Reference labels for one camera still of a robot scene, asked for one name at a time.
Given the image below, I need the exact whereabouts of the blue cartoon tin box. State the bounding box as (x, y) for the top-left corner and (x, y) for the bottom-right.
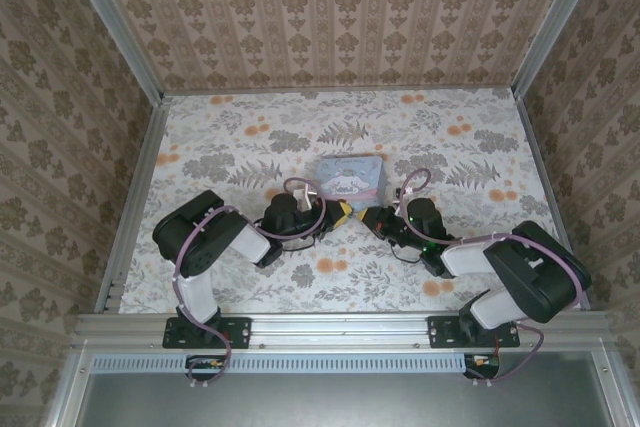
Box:
(315, 154), (387, 213)

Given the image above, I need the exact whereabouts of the black right connector board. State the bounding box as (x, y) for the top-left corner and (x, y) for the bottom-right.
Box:
(463, 352), (501, 379)

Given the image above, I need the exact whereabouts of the black connector board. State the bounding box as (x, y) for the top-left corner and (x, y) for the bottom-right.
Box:
(185, 354), (226, 381)
(463, 352), (501, 379)

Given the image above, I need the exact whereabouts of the black left connector board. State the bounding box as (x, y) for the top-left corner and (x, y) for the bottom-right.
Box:
(185, 354), (226, 381)

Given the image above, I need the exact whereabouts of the grey metal sheet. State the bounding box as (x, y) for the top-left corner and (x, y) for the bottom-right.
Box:
(74, 350), (624, 427)

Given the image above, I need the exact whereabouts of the thin black right gripper cable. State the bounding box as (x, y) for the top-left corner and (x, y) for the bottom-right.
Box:
(389, 244), (426, 264)

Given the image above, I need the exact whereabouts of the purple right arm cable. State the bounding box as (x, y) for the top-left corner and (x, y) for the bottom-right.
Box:
(399, 168), (587, 388)

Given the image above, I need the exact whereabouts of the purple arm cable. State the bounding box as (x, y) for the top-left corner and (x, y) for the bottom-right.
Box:
(399, 168), (587, 388)
(172, 176), (329, 391)

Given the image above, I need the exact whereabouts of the long aluminium base rail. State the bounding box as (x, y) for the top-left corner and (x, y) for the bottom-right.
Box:
(74, 311), (614, 351)

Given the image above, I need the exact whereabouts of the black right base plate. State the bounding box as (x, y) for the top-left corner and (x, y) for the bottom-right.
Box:
(427, 315), (521, 350)

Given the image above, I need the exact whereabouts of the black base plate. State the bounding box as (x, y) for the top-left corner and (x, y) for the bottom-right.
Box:
(162, 315), (251, 350)
(427, 315), (521, 350)

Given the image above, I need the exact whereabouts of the thin aluminium rear rail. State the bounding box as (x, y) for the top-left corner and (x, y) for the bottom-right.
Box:
(162, 86), (519, 98)

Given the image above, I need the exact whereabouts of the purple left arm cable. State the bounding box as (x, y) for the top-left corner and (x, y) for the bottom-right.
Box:
(172, 176), (329, 391)

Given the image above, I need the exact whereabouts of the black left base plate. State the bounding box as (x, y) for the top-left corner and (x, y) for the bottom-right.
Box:
(162, 315), (251, 350)

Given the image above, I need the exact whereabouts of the aluminium side rail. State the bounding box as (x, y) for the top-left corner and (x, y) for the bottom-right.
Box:
(514, 89), (596, 313)
(94, 96), (174, 316)

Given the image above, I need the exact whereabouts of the white slotted cable duct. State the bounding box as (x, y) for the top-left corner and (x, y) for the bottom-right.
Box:
(92, 352), (469, 374)

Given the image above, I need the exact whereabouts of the aluminium corner post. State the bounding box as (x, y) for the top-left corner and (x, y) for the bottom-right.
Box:
(59, 0), (167, 103)
(512, 0), (611, 101)

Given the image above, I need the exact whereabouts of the aluminium lower frame bar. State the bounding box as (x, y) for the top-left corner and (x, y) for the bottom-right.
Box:
(592, 346), (634, 427)
(44, 341), (89, 427)

